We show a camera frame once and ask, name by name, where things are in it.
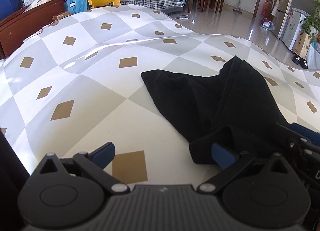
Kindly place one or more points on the cardboard box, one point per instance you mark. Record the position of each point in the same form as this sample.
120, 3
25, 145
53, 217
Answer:
301, 43

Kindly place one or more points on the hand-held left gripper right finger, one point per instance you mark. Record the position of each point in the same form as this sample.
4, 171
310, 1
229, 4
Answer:
222, 157

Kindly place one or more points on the silver refrigerator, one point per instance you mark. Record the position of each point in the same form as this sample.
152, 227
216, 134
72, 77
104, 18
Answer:
285, 1

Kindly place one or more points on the white plastic bag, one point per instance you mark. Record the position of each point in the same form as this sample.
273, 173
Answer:
267, 24

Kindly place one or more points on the blue plastic bin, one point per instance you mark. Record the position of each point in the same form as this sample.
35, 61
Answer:
8, 1

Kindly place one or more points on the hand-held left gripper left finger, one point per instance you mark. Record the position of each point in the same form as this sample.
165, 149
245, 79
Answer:
103, 156

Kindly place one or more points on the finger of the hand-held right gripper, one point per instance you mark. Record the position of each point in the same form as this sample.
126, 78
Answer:
306, 131
292, 137

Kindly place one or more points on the potted green plant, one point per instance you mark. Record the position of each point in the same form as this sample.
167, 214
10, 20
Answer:
312, 21

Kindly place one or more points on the white printed pillow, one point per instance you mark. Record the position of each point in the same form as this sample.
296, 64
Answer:
41, 0

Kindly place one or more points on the black slipper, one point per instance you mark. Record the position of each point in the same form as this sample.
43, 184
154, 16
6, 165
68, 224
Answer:
303, 63
296, 59

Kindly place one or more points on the checkered tablecloth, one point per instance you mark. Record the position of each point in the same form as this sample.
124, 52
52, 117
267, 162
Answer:
100, 76

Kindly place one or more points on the black t-shirt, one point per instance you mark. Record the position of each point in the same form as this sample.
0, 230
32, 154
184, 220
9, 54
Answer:
200, 96

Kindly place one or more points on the brown wrapped packet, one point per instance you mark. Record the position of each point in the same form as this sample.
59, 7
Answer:
61, 16

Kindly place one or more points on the person's dark clothing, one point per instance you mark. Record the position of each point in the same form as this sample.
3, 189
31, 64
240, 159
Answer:
10, 183

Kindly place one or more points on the white freezer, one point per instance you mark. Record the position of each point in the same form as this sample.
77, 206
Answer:
293, 26

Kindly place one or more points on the white power strip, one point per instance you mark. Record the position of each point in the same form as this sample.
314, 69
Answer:
182, 17

